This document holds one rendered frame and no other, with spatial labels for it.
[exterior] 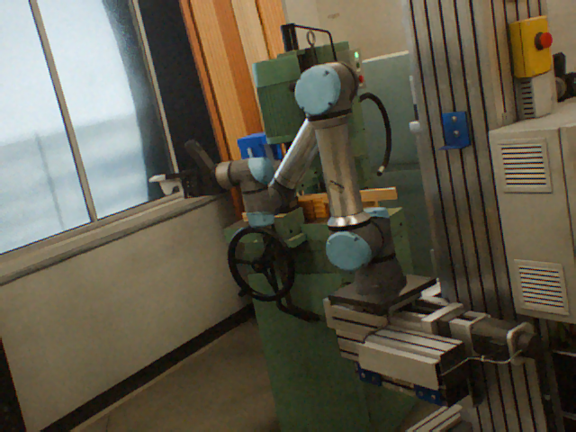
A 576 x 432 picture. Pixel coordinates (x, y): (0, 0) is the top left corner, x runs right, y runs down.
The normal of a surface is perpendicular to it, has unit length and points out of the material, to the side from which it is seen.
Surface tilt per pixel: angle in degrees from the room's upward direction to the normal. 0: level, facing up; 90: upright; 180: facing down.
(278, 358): 90
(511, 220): 90
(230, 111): 87
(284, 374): 90
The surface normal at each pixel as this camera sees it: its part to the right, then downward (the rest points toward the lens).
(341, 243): -0.40, 0.39
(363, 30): -0.58, 0.28
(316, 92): -0.44, 0.14
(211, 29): 0.76, -0.08
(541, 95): 0.61, 0.04
